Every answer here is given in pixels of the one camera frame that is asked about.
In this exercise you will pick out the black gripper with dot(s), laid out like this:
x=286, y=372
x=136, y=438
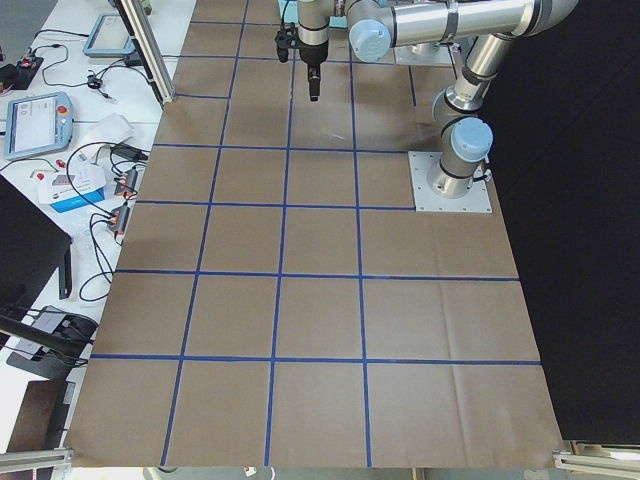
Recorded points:
x=313, y=54

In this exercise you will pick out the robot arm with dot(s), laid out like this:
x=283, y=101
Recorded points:
x=376, y=27

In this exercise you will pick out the far teach pendant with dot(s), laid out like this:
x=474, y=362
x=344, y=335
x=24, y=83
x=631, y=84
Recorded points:
x=108, y=38

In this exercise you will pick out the teach pendant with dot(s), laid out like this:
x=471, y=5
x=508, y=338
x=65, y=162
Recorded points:
x=108, y=38
x=38, y=125

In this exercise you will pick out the brown paper table cover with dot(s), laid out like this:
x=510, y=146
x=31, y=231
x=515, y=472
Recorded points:
x=280, y=302

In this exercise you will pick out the white blue cardboard box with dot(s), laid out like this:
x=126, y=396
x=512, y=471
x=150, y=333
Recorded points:
x=65, y=192

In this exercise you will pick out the near teach pendant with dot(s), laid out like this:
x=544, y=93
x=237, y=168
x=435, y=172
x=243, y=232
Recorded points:
x=38, y=125

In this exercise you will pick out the black monitor on bench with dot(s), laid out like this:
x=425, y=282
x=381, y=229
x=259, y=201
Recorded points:
x=33, y=248

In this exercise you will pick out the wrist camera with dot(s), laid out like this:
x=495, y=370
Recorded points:
x=286, y=39

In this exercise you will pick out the aluminium frame post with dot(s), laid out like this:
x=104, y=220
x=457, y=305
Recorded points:
x=137, y=24

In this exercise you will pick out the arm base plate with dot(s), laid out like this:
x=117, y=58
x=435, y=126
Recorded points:
x=436, y=192

